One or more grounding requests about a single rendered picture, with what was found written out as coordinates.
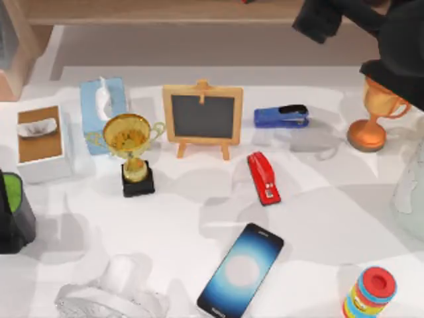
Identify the bronze trophy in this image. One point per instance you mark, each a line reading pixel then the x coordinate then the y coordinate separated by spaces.
pixel 367 132

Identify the pale glass vase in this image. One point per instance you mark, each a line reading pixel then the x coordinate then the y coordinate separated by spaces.
pixel 412 195

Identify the blue stapler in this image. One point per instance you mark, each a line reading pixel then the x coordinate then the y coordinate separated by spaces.
pixel 271 117

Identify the red stapler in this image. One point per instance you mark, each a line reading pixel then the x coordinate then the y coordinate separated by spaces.
pixel 263 179

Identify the wooden framed blackboard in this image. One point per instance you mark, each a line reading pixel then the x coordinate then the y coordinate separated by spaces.
pixel 202 116

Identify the stack of coloured rings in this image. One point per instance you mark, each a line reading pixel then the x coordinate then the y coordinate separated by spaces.
pixel 371 295

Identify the wooden shelf board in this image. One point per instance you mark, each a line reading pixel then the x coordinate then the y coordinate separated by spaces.
pixel 165 13

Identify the black smartphone with blue screen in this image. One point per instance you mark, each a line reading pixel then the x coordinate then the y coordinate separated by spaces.
pixel 238 271

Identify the gold trophy with black base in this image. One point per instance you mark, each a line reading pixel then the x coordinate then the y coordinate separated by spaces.
pixel 127 132

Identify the white tissue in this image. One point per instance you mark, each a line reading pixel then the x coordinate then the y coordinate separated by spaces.
pixel 36 127
pixel 103 99

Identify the light blue tissue box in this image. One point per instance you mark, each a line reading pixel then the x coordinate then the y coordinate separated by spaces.
pixel 87 109

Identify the clear white plastic fan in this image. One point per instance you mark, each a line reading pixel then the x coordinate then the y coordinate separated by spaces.
pixel 119 281

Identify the white and brown tissue box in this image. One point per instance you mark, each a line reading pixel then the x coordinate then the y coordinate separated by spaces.
pixel 43 172

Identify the wooden cupboard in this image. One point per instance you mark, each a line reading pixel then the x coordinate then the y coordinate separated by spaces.
pixel 30 39

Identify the black and green holder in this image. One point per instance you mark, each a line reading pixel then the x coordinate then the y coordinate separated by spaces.
pixel 15 218

